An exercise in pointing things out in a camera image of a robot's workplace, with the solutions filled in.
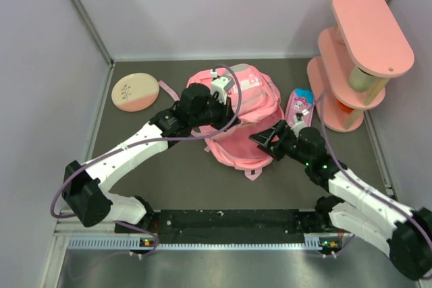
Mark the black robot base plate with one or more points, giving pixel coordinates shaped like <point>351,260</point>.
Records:
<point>238,226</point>

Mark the cream and pink plate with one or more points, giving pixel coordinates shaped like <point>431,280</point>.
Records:
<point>135,92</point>

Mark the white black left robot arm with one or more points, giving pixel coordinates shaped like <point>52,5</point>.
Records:
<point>87,187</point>

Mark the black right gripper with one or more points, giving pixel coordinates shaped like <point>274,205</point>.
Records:
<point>264,138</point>

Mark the pink three-tier wooden shelf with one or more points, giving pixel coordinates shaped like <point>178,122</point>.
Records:
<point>366,35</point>

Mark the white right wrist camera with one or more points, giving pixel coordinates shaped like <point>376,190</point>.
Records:
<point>298,119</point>

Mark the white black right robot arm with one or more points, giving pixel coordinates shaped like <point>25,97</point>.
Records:
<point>400,232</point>

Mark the pink cartoon pencil case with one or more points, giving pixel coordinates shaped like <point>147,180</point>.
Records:
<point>300,100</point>

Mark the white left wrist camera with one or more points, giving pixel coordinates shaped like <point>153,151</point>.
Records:
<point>220,86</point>

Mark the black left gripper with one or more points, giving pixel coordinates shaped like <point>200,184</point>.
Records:
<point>225,110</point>

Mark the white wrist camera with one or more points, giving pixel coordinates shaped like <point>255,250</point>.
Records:
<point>220,86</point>
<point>298,119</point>

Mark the orange bowl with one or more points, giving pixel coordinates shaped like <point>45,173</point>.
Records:
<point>344,108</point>

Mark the pink student backpack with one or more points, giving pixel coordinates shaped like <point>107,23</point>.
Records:
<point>260,109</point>

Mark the pale green cup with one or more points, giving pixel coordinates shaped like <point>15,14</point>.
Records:
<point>360,80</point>

